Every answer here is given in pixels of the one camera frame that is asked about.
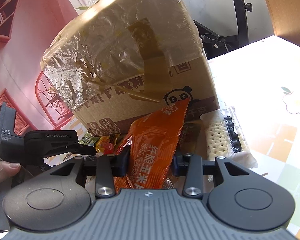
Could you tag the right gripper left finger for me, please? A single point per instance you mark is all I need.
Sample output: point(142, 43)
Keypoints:
point(62, 195)

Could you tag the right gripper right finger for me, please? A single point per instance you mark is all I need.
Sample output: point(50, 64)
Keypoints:
point(235, 195)

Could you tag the orange corn snack bag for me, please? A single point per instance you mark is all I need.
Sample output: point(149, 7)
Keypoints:
point(153, 140)

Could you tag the white cracker packet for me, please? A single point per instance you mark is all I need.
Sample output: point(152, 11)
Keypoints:
point(224, 137)

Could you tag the yellow snack packet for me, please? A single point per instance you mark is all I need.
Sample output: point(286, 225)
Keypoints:
point(106, 144)

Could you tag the floral checkered tablecloth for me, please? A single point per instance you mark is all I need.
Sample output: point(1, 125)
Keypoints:
point(261, 81)

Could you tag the printed room backdrop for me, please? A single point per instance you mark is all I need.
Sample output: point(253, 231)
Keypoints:
point(27, 27)

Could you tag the plastic-covered cardboard box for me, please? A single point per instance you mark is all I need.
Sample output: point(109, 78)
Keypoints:
point(123, 59)

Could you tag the exercise bike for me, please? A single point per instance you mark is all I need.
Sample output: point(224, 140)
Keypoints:
point(222, 24)

